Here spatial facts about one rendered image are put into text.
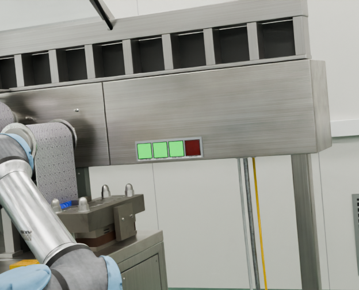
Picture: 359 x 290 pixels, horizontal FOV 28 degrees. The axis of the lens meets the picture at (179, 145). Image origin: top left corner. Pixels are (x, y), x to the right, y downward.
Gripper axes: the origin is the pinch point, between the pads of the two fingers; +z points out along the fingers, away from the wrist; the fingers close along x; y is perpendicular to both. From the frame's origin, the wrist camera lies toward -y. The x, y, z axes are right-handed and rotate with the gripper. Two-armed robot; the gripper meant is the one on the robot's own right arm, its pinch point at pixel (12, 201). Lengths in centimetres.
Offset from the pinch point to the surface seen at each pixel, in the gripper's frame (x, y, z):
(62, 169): -0.3, 6.2, 29.2
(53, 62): 10, 44, 47
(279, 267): -2, -89, 279
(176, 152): -36, 8, 45
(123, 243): -22.2, -18.9, 27.1
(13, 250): 8.0, -17.0, 8.8
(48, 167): -0.3, 7.8, 20.6
